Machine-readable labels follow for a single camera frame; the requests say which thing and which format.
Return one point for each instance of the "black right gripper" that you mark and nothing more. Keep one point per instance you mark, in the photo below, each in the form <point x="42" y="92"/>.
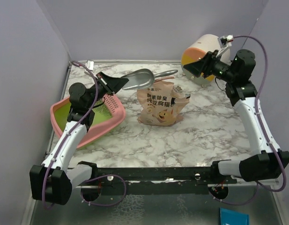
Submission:
<point x="204" y="65"/>

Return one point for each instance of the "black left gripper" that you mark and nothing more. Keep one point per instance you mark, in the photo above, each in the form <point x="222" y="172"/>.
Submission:
<point x="112" y="85"/>

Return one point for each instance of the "silver metal litter scoop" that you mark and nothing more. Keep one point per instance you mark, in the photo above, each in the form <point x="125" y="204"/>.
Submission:
<point x="143" y="78"/>

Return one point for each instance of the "peach cat litter bag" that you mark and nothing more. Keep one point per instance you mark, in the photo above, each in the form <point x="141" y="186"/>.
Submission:
<point x="162" y="103"/>

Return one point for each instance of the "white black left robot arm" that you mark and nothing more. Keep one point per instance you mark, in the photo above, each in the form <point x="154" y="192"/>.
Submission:
<point x="52" y="181"/>

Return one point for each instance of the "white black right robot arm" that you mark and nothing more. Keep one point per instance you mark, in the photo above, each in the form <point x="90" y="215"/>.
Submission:
<point x="268" y="160"/>

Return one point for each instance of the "pink green litter box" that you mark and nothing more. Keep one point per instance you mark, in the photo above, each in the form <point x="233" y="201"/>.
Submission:
<point x="107" y="117"/>

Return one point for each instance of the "round pastel drawer cabinet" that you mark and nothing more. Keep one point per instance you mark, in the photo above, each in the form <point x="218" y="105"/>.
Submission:
<point x="195" y="52"/>

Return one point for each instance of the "blue card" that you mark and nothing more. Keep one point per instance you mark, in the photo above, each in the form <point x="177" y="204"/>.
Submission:
<point x="231" y="217"/>

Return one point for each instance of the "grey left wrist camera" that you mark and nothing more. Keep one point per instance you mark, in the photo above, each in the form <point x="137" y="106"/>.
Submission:
<point x="89" y="65"/>

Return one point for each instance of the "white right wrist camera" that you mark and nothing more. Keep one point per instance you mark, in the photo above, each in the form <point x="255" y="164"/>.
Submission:
<point x="225" y="43"/>

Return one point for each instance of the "aluminium frame profile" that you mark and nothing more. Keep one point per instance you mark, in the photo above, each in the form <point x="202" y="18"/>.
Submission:
<point x="271" y="182"/>

